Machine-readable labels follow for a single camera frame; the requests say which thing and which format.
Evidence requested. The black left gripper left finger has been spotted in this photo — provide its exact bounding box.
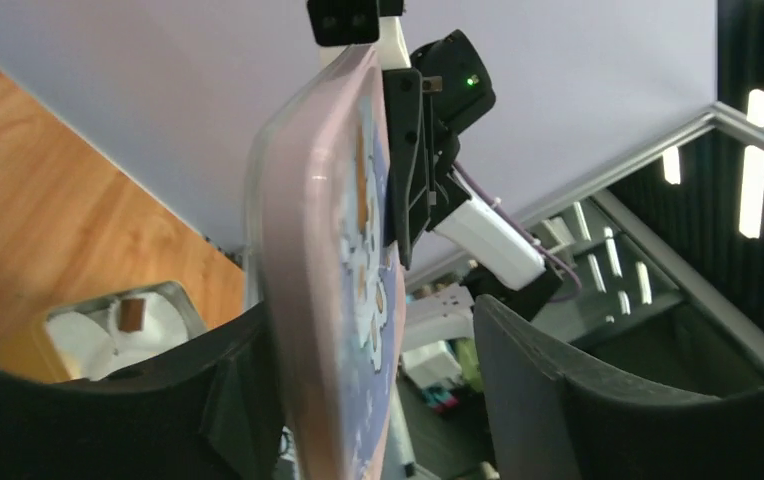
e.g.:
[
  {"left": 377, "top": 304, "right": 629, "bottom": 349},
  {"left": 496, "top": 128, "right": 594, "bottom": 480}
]
[{"left": 0, "top": 304, "right": 284, "bottom": 479}]

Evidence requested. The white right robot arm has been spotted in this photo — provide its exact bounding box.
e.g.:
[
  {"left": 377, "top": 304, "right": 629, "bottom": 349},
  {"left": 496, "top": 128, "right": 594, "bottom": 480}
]
[{"left": 382, "top": 29, "right": 561, "bottom": 320}]

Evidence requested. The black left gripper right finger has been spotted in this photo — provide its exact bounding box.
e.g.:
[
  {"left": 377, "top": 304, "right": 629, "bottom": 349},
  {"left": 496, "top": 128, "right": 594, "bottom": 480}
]
[{"left": 473, "top": 295, "right": 764, "bottom": 479}]

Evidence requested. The silver tin lid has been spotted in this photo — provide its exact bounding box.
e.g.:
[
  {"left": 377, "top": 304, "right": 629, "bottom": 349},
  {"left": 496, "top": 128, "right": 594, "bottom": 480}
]
[{"left": 244, "top": 45, "right": 405, "bottom": 479}]

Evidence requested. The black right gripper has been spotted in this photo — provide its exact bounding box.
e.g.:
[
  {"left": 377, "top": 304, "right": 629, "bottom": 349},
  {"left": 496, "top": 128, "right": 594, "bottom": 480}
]
[{"left": 382, "top": 29, "right": 496, "bottom": 269}]

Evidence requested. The yellow tin box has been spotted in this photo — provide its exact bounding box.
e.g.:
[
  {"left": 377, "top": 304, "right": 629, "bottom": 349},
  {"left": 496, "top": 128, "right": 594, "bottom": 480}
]
[{"left": 0, "top": 281, "right": 208, "bottom": 383}]

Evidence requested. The brown rectangular chocolate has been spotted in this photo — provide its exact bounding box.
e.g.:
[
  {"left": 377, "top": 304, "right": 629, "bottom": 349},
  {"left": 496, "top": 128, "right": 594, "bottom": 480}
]
[{"left": 118, "top": 298, "right": 146, "bottom": 333}]

